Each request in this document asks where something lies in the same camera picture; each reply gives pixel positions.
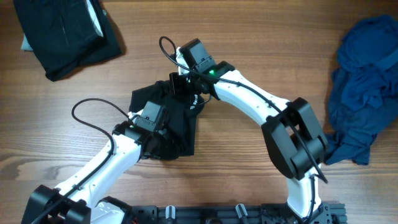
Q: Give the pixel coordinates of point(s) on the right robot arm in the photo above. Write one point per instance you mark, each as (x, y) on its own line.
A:
(294, 139)

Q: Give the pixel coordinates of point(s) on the folded grey garment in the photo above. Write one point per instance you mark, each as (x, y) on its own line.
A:
(25, 45)

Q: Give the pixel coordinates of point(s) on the black mounting rail base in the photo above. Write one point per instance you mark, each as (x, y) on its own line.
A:
(268, 213)

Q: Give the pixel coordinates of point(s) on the black t-shirt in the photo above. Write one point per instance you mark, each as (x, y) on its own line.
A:
(180, 121)

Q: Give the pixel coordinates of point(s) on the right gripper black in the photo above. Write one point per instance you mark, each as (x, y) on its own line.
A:
(176, 88)

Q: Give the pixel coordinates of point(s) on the blue garment pile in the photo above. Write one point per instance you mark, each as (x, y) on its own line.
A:
(363, 100)

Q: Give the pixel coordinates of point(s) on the folded black garment stack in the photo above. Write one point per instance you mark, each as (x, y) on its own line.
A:
(66, 34)

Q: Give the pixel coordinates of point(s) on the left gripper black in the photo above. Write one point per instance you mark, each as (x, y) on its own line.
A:
(166, 138)

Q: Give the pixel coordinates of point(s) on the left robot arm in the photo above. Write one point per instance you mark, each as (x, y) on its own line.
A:
(78, 199)

